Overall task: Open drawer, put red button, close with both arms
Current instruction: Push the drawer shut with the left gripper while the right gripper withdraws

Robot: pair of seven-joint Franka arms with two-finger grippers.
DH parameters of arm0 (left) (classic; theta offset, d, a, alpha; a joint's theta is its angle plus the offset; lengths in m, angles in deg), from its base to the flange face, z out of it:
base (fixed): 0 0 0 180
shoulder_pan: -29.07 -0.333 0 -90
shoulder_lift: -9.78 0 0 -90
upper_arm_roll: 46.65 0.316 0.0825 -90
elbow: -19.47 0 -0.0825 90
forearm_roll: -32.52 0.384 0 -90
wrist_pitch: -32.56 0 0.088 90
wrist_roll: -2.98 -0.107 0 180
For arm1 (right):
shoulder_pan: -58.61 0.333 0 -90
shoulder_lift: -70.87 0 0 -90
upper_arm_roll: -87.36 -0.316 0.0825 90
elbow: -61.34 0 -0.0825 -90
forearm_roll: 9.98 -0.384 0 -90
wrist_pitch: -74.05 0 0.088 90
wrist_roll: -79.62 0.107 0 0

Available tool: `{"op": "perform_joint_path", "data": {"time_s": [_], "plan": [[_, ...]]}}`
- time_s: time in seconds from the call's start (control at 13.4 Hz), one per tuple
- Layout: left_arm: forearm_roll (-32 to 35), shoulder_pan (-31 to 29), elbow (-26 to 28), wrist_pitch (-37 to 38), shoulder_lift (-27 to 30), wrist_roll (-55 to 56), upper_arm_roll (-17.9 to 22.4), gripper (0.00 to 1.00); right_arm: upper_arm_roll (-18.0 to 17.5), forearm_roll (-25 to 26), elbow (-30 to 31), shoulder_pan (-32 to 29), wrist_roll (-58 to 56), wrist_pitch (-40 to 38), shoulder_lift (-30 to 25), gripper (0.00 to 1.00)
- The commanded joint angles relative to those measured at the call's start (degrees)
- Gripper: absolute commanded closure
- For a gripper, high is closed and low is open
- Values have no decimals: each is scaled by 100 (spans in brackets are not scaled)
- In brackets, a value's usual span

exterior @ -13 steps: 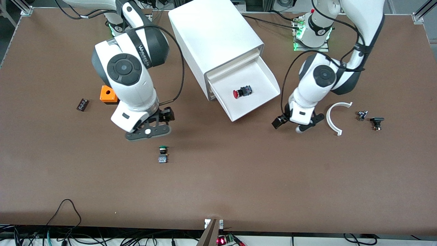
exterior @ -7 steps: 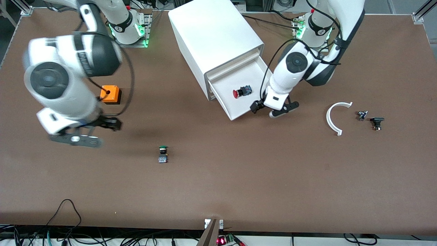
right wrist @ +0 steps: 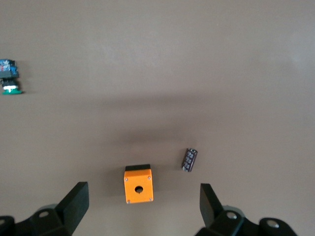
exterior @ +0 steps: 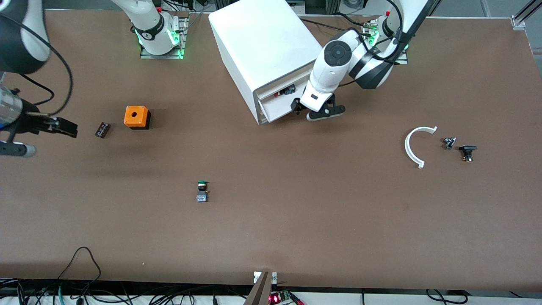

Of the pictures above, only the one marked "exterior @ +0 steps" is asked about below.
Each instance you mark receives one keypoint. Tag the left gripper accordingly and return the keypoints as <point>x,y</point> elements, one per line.
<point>297,104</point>

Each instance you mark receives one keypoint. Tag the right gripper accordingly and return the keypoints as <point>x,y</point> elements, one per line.
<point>30,123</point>

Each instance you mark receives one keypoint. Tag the red push button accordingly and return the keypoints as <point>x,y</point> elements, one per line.
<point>288,90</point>

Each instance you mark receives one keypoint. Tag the white plastic drawer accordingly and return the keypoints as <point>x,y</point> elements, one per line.
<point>279,110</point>

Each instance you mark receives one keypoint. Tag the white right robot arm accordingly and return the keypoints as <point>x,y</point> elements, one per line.
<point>146,25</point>

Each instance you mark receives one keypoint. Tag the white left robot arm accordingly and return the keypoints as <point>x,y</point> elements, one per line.
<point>330,70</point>

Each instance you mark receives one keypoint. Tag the white drawer cabinet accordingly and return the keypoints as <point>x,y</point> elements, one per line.
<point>262,38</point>

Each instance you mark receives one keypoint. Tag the green push button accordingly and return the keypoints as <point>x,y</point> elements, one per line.
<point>202,195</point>

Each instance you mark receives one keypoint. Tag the small black contact block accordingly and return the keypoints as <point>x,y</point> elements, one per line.
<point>102,130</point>

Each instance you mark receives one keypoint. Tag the orange box with hole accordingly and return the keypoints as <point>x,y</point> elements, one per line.
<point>142,116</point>

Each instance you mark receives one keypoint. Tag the small metal fitting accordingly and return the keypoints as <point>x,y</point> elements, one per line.
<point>449,143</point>

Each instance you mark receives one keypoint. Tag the circuit board with red light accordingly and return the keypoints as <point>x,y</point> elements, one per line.
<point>275,299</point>

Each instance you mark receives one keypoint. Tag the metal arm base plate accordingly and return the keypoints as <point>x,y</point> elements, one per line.
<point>402,60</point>
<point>183,38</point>

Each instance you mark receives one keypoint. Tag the white semicircular bracket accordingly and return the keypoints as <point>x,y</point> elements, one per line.
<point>406,146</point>

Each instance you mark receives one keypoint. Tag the black rectangular switch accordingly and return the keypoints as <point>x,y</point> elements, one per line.
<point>467,148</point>

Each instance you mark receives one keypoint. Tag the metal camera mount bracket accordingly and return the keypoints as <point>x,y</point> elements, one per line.
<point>262,290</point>

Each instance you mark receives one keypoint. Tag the aluminium frame profile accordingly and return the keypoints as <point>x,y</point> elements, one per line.
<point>518,21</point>

